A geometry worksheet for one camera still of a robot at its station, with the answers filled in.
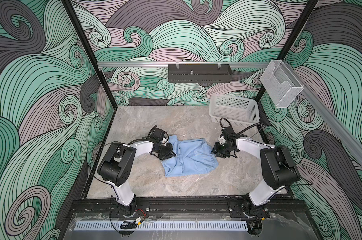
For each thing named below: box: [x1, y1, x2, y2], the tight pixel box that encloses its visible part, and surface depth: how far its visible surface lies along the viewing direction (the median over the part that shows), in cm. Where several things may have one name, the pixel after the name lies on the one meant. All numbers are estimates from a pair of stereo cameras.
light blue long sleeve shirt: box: [161, 135, 219, 177], surface depth 91 cm
